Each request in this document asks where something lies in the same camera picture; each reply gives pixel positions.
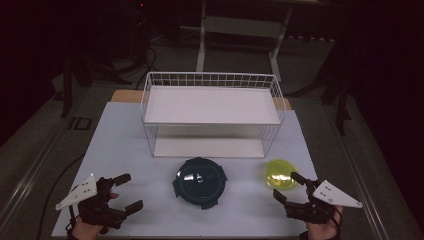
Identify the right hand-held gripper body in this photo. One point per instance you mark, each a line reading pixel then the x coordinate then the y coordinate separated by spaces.
pixel 313 210

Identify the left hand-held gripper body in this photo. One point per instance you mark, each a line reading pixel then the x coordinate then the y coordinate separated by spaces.
pixel 100 210

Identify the yellow-green plastic bowl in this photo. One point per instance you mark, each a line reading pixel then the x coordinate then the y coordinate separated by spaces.
pixel 278 173

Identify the glass container with dark lid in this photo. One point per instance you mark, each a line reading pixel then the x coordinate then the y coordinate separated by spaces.
pixel 200 183

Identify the person's right hand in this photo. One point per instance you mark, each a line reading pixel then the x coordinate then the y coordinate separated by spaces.
pixel 321 231

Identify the person's left hand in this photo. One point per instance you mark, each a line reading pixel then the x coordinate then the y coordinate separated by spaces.
pixel 85 230

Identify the white table cover sheet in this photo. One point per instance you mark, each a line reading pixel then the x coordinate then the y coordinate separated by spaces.
pixel 123 146

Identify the black floor socket plate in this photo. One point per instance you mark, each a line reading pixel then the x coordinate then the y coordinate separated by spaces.
pixel 80 123

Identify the white metal desk frame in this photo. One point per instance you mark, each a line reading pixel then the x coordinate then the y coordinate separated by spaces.
pixel 243 26

